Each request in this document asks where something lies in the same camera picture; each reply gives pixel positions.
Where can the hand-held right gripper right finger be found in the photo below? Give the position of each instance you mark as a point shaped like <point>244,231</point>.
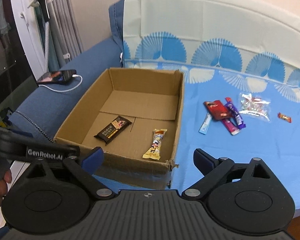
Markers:
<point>207,162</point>

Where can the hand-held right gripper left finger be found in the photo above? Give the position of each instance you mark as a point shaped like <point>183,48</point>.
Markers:
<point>93,158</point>

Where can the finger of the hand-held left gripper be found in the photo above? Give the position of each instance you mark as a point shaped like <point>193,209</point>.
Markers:
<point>71,150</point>

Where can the light blue stick packet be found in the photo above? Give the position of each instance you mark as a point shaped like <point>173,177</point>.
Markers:
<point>205,125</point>

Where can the magenta stick packet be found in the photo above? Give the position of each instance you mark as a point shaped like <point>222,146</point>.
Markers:
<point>230,127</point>

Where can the dark red snack packet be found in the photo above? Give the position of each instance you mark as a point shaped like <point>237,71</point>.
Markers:
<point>216,110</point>

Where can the purple candy bar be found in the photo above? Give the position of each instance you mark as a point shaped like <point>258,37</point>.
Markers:
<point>236,113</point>

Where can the clear bag of candies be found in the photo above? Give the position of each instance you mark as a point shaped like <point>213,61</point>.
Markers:
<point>255,106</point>

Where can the cardboard box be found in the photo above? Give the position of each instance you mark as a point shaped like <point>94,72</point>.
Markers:
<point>145,97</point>

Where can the dark brown snack bar packet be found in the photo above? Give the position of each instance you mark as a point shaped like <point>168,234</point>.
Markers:
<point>112,130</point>

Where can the blue fan-print sofa cover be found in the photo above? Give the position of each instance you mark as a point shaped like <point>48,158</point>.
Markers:
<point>240,145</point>

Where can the yellow cartoon snack packet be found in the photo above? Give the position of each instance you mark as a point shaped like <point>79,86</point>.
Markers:
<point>156,143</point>

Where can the black smartphone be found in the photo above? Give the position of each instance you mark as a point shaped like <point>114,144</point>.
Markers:
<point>56,76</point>

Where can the small red wrapped candy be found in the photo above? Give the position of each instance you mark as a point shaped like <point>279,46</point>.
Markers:
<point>284,117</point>

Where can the white curtain clip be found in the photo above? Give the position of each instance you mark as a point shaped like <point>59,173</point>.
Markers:
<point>66,55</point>

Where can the blue sofa armrest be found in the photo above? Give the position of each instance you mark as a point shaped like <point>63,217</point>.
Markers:
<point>95,55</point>

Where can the white framed glass door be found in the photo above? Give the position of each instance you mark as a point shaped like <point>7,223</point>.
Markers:
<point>25,42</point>

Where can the grey curtain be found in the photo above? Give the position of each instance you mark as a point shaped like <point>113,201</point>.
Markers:
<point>62,17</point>

